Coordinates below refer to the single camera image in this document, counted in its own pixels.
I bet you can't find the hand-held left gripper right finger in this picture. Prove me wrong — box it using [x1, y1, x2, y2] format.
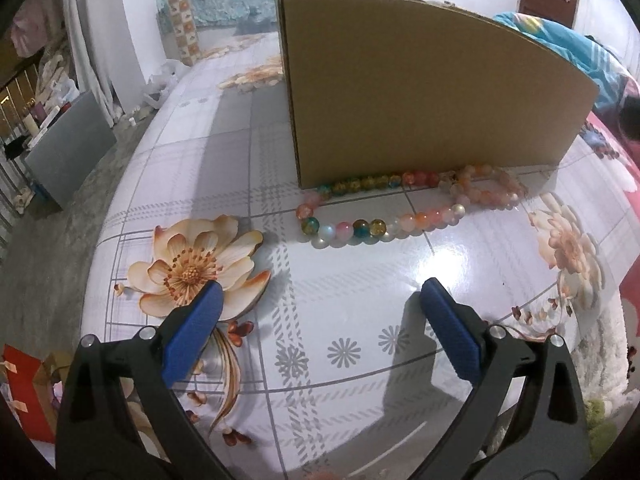
[420, 277, 593, 480]

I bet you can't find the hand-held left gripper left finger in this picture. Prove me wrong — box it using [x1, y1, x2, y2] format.
[55, 280, 236, 480]

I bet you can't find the multicolour bead bracelet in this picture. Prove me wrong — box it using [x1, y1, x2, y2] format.
[296, 172, 473, 251]

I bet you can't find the pink bead bracelet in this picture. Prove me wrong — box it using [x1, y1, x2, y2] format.
[440, 162, 528, 209]

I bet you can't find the brown cardboard box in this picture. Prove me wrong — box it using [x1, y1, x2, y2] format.
[275, 0, 601, 190]

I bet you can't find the floral tablecloth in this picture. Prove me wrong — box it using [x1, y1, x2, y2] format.
[82, 30, 640, 480]

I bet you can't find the white fluffy towel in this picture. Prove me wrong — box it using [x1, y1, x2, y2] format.
[565, 280, 636, 443]

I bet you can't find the pink floral blanket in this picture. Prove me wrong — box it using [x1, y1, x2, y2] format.
[580, 110, 640, 396]

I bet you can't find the red paper bag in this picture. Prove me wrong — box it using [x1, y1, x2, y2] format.
[0, 344, 58, 443]

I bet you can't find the grey storage box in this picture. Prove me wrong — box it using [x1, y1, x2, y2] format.
[24, 90, 118, 211]

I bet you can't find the white plastic bag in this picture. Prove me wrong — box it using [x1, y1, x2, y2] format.
[144, 59, 182, 111]

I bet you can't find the blue printed blanket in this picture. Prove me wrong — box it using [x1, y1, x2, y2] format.
[492, 12, 640, 111]

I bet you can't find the orange patterned panel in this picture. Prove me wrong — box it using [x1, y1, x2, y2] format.
[165, 0, 202, 66]

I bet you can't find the pink hanging garment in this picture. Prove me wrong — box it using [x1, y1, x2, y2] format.
[12, 0, 51, 56]

